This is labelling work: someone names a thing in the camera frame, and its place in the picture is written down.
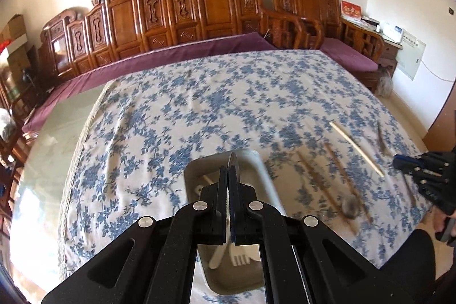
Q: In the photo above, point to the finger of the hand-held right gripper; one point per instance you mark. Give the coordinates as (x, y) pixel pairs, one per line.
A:
(408, 168)
(404, 159)

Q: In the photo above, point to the red paper decoration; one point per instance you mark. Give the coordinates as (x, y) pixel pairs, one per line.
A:
(3, 47)

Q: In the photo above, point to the white flat box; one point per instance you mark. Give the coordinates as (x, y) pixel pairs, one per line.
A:
(16, 45)

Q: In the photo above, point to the rectangular metal tin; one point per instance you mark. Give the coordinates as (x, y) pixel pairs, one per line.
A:
(228, 281)

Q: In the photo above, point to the person's right hand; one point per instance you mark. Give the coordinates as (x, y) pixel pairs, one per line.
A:
(453, 232)

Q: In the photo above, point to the grey plastic bag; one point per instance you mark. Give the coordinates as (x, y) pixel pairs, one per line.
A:
(384, 83)

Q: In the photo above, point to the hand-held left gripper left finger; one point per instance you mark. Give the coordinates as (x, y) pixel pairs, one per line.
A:
(213, 204)

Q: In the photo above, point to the white box on side table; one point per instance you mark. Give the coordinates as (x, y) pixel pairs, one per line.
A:
(393, 32)

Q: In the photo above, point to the white metal panel cover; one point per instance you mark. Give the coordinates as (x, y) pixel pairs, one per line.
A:
(411, 54)

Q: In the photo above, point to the white plastic fork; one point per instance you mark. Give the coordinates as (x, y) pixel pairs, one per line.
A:
(244, 257)

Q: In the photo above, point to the purple armchair cushion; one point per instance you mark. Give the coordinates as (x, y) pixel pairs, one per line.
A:
(349, 54)

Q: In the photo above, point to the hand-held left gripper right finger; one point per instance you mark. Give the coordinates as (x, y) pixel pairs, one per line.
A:
(242, 204)

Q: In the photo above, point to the stacked cardboard boxes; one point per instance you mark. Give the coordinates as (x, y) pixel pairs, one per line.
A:
(19, 72)

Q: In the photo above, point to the dark wooden door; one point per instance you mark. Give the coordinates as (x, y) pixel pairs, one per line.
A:
(443, 122)

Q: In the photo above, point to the long purple sofa cushion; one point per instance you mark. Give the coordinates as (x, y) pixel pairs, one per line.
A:
(160, 56)

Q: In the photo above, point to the glass top table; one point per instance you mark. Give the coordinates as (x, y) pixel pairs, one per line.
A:
(53, 154)

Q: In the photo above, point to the blue floral tablecloth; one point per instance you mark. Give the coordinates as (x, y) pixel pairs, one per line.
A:
(213, 104)

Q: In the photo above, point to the brown cardboard box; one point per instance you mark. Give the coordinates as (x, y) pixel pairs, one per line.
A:
(14, 27)

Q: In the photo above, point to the black desk lamp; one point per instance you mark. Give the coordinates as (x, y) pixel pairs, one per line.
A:
(28, 78)

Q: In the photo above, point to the carved wooden sofa bench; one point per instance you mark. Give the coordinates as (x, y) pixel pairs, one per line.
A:
(160, 15)

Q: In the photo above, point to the brown wooden chopstick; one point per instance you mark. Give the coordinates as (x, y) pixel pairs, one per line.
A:
(313, 172)

